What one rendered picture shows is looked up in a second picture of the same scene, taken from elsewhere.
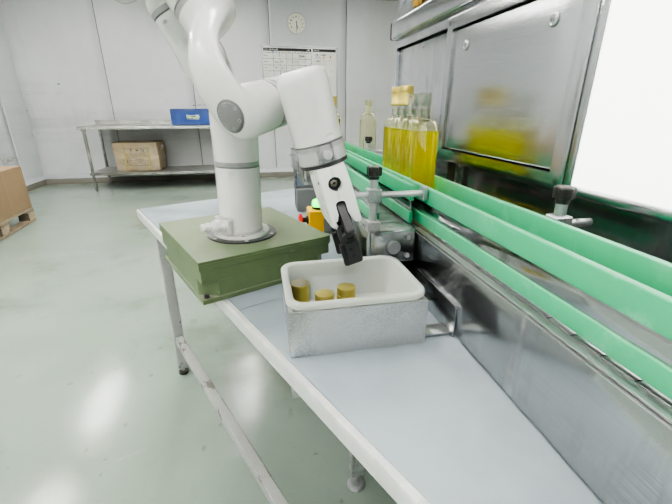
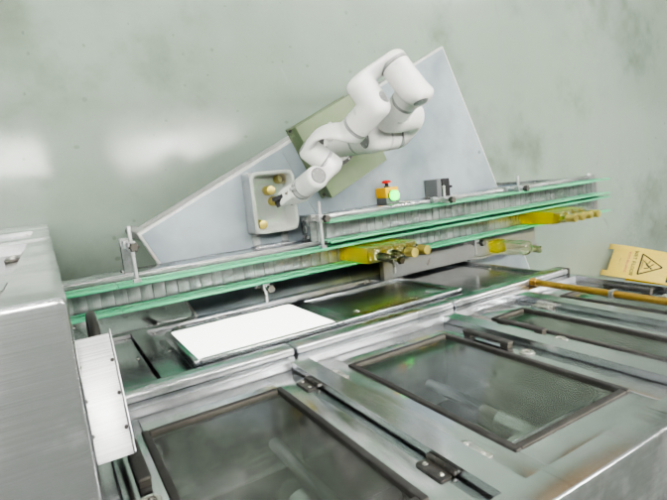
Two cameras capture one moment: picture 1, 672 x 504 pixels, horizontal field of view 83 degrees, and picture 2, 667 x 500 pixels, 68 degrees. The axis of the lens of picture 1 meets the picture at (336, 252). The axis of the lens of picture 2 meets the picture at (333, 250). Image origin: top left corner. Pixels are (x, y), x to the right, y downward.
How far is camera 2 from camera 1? 140 cm
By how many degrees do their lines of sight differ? 39
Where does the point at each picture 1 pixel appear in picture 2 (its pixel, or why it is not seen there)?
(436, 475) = (183, 218)
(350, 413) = (208, 195)
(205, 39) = (323, 133)
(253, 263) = not seen: hidden behind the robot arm
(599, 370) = (193, 264)
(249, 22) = not seen: outside the picture
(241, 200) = (338, 145)
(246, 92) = (306, 152)
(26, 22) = not seen: outside the picture
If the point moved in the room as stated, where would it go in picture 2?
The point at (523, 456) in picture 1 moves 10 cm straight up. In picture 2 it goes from (188, 247) to (196, 249)
